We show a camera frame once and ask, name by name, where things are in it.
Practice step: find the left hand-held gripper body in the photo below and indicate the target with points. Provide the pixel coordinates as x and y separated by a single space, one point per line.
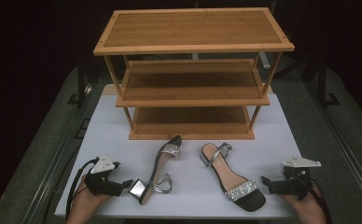
103 185

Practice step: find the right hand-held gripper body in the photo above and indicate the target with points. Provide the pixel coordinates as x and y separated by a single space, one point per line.
297 183

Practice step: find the black silver glitter heeled sandal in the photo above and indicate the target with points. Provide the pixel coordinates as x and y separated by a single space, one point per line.
157 169
232 180

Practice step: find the three-tier wooden shoe rack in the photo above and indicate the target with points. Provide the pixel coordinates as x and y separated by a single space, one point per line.
191 29

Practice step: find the person's left hand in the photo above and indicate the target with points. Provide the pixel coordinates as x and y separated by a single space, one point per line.
84 208

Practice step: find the person's right hand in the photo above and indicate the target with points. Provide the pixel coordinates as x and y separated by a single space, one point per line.
309 211

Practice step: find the black metal stand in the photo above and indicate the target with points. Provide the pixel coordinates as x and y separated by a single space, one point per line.
81 84
323 87

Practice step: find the metal floor rail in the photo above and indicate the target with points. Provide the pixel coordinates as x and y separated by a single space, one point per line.
54 174
344 149

